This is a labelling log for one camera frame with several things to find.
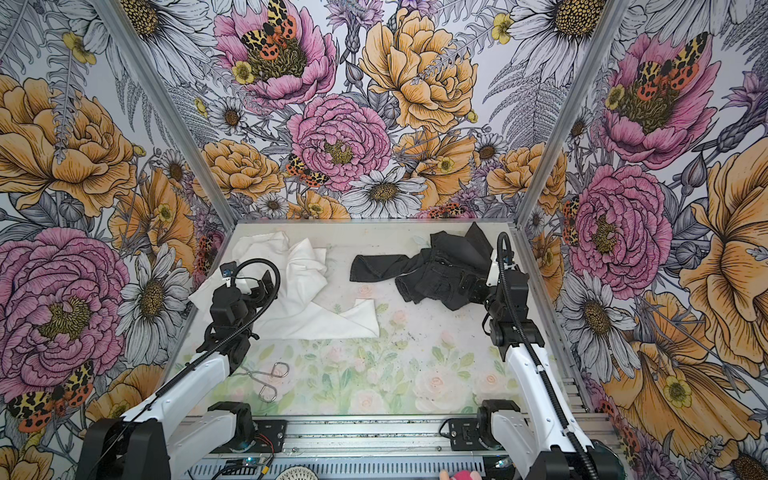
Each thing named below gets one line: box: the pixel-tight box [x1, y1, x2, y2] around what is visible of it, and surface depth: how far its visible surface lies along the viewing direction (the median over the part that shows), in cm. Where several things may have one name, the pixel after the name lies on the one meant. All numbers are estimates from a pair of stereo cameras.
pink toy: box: [439, 470, 482, 480], surface depth 66 cm
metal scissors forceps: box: [232, 362, 290, 403], surface depth 83 cm
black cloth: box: [349, 222, 493, 311], surface depth 104 cm
